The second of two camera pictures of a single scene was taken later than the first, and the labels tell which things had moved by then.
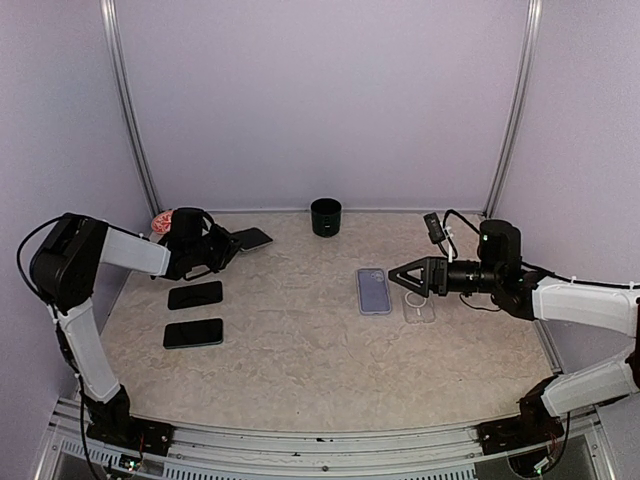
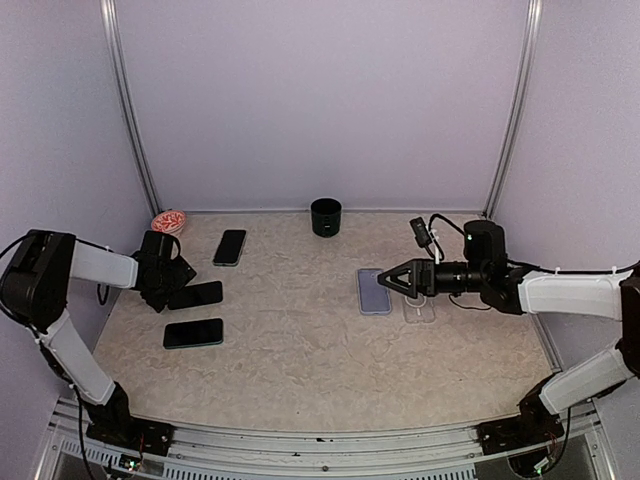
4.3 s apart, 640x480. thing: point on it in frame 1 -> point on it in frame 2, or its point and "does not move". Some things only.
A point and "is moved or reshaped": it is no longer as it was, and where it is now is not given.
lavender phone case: x=373 y=292 does not move
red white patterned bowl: x=161 y=223 does not move
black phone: x=251 y=237 is moved or reshaped
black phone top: x=193 y=295 does not move
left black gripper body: x=214 y=252 -> x=169 y=282
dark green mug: x=326 y=216 does not move
